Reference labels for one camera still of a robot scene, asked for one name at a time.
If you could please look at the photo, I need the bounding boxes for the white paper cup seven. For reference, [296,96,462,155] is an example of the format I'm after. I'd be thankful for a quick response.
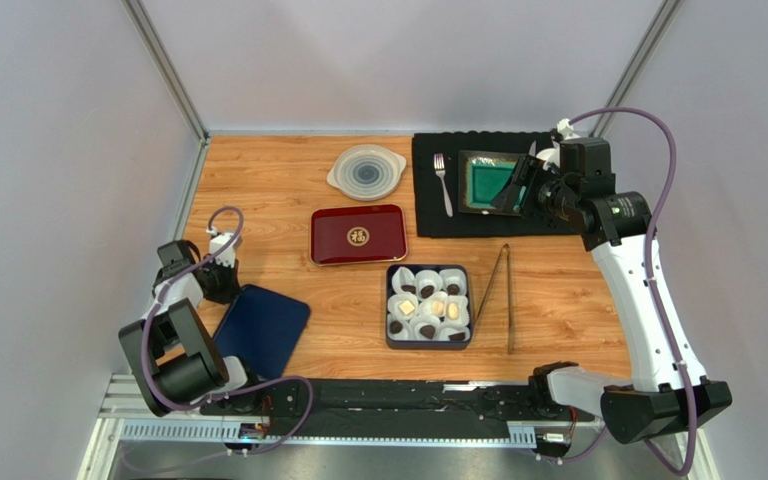
[410,315,442,341]

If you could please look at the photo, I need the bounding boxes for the white paper cup five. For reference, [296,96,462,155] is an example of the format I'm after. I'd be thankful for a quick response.
[417,291,448,318]

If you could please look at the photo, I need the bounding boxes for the white paper cup three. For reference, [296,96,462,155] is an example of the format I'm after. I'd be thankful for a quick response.
[439,268,468,296]

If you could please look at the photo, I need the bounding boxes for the white paper cup eight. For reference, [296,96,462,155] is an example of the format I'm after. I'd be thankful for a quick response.
[443,295,470,326]

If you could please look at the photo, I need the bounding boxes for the white paper cup four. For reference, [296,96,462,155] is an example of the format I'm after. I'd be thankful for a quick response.
[387,294,418,321]

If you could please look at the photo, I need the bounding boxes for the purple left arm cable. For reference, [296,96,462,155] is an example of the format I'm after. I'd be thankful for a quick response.
[138,206,317,461]

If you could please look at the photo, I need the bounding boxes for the dark blue box lid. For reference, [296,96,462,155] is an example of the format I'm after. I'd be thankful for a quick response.
[213,284,311,380]

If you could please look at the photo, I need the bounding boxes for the silver fork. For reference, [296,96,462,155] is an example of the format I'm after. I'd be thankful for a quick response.
[433,153,454,218]

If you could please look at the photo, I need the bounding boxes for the stainless steel serving tongs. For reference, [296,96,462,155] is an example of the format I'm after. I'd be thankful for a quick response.
[474,243,516,355]

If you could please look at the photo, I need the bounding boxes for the translucent round lid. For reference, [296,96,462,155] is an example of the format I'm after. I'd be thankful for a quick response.
[326,144,407,202]

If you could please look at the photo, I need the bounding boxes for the oval white chocolate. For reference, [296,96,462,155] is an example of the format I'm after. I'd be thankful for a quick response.
[446,303,460,320]

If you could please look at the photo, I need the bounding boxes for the red chocolate tray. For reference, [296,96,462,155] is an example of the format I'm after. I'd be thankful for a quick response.
[309,204,408,266]

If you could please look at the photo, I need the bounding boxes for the white paper cup two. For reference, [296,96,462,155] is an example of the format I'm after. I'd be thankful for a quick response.
[415,269,443,300]

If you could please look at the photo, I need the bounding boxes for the green square ceramic plate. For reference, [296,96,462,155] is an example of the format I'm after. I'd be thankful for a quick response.
[456,150,522,216]

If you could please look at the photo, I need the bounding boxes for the aluminium frame rail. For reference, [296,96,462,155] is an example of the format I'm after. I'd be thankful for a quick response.
[94,372,705,447]

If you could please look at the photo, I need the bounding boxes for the white paper cup one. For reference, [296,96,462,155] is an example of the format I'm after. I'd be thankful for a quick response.
[391,267,416,294]

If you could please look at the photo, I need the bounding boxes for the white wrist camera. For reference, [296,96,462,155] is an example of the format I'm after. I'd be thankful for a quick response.
[535,118,580,171]
[206,227,241,268]

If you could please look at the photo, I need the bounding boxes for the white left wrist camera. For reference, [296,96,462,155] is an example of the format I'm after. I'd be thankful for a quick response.
[206,227,241,268]

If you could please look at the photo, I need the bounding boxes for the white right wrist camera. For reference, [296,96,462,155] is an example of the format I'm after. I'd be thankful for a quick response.
[535,118,580,171]

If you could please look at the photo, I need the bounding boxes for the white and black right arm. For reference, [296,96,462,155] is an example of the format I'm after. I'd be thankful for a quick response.
[492,138,733,444]

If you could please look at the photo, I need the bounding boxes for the white paper cup six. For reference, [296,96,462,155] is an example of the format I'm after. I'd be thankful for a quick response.
[387,315,415,342]

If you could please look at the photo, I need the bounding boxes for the white cube chocolate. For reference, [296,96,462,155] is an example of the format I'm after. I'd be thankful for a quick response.
[399,301,415,315]

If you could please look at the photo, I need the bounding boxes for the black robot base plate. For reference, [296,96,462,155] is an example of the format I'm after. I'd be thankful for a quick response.
[199,379,593,441]

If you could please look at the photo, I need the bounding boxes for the black placemat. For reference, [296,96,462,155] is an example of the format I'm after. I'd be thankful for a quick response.
[412,131,573,238]

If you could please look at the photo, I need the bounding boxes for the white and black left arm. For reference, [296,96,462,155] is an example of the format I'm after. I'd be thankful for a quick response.
[118,233,256,417]

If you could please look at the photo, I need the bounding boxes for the dark blue chocolate box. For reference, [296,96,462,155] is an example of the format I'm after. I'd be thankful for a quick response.
[384,264,475,350]

